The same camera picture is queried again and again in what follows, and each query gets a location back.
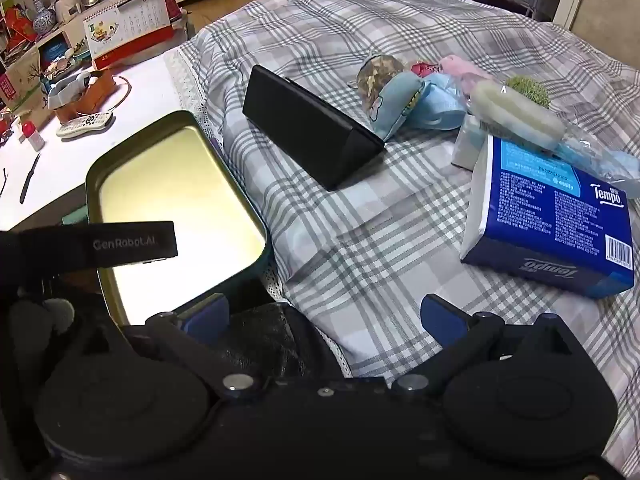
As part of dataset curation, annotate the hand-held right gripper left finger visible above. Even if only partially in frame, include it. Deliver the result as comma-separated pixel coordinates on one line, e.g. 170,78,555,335
82,292,258,397

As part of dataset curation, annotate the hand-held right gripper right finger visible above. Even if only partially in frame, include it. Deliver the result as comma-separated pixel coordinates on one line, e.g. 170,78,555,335
392,294,597,397

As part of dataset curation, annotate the green metal tin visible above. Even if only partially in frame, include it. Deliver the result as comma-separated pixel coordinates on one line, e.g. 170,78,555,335
85,110,273,328

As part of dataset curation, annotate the small pale tissue packet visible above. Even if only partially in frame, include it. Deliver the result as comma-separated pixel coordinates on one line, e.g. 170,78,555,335
451,115,491,170

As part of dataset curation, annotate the light blue printed pouch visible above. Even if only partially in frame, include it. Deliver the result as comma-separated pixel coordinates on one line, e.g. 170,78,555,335
372,72,427,141

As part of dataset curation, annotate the green scouring ball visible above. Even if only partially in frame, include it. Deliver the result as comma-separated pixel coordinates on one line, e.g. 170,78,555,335
505,76,552,110

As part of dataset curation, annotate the camouflage cloth pouch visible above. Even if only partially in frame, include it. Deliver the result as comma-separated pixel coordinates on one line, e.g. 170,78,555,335
356,55,407,111

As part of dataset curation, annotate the pink cloth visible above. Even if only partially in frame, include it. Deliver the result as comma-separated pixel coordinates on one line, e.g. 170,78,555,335
440,55,493,91

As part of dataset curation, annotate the red patterned cloth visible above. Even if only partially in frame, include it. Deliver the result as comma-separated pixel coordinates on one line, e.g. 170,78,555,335
410,59,441,80

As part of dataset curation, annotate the person's dark clothing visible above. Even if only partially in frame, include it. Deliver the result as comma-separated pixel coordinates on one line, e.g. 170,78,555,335
215,302,351,378

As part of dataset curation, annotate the grey plaid blanket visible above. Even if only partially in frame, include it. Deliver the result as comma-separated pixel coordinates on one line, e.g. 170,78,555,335
180,0,640,480

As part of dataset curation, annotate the black pen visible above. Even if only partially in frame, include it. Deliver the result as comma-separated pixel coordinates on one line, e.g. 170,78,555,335
19,152,42,205

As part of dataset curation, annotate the white remote control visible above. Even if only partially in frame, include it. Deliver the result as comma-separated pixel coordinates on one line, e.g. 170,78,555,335
55,111,115,138

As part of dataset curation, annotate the blue tissue pack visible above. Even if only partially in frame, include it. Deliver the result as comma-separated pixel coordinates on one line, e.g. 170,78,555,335
460,135,636,300

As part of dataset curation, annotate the white bottle with red cap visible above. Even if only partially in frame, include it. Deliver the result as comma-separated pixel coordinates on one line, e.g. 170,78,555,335
21,121,47,152

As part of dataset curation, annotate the brown leather tray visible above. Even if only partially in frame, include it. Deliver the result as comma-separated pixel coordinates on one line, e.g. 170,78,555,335
47,69,118,123

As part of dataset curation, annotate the white lace cloth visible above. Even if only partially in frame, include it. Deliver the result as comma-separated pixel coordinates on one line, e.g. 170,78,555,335
164,47,226,161

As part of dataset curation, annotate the cardboard box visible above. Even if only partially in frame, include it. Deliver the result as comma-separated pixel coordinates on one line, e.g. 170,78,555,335
0,45,43,111

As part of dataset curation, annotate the black triangular case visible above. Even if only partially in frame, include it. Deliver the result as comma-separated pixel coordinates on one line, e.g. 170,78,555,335
242,65,386,191

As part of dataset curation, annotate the desk calendar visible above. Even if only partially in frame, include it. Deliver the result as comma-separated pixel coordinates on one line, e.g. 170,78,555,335
82,0,176,68

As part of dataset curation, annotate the blue and white vase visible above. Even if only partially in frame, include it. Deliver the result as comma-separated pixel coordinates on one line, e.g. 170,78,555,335
31,0,57,35

